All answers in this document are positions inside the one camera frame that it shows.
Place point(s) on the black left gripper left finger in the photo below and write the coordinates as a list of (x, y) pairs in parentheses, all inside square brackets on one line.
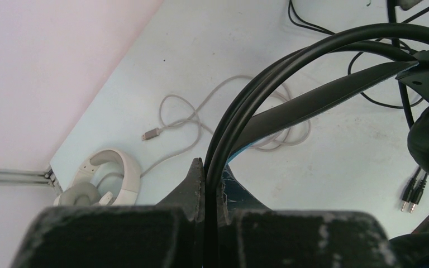
[(168, 234)]

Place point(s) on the white gaming headset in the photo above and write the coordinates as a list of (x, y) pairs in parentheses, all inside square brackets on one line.
[(111, 176)]

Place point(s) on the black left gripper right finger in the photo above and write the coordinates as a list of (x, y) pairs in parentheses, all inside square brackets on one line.
[(252, 235)]

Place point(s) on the small black on-ear headphones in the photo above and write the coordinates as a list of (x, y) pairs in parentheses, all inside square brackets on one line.
[(331, 17)]

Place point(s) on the left aluminium frame post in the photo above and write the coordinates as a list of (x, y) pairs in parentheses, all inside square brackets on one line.
[(36, 178)]

